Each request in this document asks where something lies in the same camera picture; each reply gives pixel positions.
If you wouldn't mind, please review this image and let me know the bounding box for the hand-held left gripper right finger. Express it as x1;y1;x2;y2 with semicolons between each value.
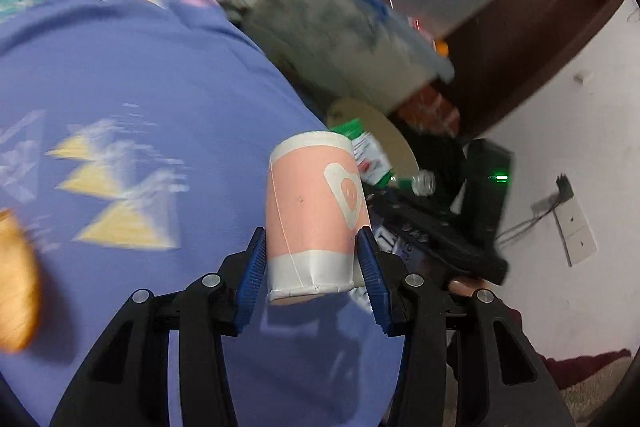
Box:
355;227;576;427

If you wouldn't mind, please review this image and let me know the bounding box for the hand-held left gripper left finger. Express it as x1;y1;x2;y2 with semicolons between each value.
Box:
50;227;268;427

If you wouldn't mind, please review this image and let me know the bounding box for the pink paper cup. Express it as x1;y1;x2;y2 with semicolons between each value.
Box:
265;131;373;306

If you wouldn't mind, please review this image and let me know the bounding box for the beige plastic basket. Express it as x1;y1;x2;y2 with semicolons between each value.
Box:
327;97;421;188

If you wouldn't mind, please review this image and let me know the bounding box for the orange peel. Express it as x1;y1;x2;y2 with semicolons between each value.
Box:
0;207;42;353

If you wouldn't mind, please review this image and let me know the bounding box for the person's right hand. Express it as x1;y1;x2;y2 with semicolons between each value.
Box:
447;278;496;299

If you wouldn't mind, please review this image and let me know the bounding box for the black box with green light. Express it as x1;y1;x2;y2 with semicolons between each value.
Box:
462;139;516;253

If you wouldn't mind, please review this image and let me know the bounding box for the clear plastic bottle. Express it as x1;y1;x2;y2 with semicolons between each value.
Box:
395;169;439;198

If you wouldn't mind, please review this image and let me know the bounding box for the black bag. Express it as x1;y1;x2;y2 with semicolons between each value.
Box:
400;132;472;214

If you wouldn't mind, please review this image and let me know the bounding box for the green-capped plastic bottle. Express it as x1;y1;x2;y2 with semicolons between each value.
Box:
332;119;396;186

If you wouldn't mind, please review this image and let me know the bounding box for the orange snack bag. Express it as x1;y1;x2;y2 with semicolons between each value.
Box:
395;84;462;138

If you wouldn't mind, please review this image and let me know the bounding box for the dark red cloth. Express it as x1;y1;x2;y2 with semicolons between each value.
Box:
542;347;634;391

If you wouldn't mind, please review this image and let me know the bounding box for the blue printed bedsheet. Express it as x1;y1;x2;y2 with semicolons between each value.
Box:
0;0;407;427

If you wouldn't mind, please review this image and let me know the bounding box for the clear storage box blue lid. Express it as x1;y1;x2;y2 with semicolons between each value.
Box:
244;0;456;116

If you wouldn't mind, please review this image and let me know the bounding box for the dark cable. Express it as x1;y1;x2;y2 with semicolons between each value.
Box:
494;206;562;249

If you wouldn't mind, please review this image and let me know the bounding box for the white wall socket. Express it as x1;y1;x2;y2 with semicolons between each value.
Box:
552;174;598;268

